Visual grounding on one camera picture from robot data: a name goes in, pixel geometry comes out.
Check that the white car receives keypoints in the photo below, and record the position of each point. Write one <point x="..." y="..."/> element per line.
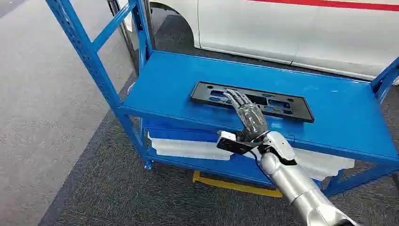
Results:
<point x="280" y="31"/>

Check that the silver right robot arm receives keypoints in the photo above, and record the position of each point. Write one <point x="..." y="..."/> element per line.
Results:
<point x="290" y="181"/>

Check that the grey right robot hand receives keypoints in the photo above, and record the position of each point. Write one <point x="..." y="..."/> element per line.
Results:
<point x="252" y="118"/>

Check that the blue metal shelf rack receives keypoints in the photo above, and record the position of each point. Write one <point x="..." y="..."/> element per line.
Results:
<point x="187" y="78"/>

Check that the black plastic plate frame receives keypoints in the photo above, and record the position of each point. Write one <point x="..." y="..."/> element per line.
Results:
<point x="199" y="93"/>

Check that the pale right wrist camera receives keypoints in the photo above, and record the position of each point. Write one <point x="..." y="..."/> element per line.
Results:
<point x="230" y="143"/>

